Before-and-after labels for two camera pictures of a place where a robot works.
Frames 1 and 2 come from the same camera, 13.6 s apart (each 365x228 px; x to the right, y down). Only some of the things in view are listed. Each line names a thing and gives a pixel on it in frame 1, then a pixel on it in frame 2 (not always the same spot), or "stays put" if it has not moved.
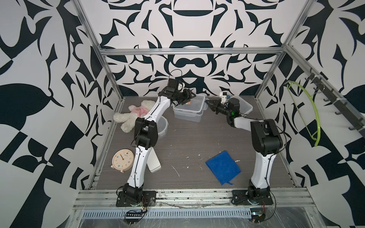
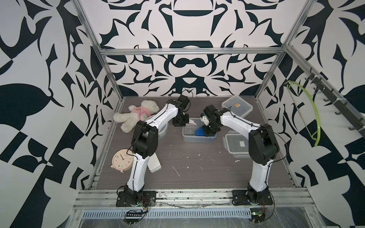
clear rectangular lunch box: [245, 108] stays put
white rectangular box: [153, 161] stays put
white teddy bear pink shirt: [128, 118] stays put
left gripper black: [187, 96] → [186, 121]
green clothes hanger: [319, 132] stays put
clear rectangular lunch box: [193, 109] → [194, 127]
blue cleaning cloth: [224, 166] → [199, 131]
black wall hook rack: [354, 120] stays put
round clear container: [162, 124] stays put
